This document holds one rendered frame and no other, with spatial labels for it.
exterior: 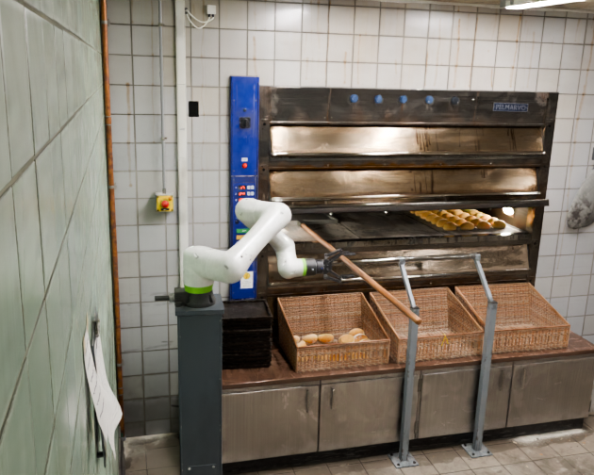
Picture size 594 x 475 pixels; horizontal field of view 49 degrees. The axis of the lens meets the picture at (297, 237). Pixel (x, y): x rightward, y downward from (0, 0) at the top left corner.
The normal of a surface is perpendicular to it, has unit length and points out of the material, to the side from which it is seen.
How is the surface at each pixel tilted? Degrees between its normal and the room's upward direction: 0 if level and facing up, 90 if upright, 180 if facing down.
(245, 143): 90
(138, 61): 90
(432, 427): 89
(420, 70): 90
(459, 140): 69
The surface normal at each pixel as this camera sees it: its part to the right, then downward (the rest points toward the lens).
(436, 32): 0.26, 0.25
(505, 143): 0.25, -0.10
